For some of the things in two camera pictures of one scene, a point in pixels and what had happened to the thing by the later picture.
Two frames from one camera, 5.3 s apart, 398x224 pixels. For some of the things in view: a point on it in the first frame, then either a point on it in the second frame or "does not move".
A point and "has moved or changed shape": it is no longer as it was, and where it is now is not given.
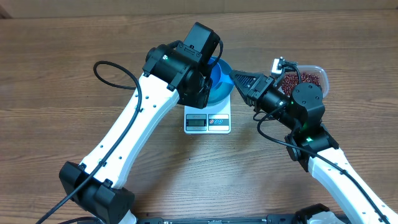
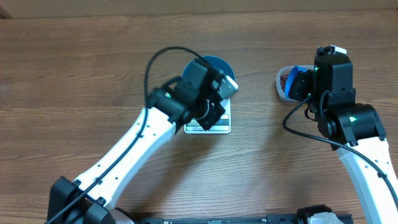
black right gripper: (255, 95) → (304, 83)
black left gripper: (200, 102) → (216, 115)
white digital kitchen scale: (211, 119) does not move
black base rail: (270, 219) does not move
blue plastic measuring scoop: (221, 82) has moved or changed shape
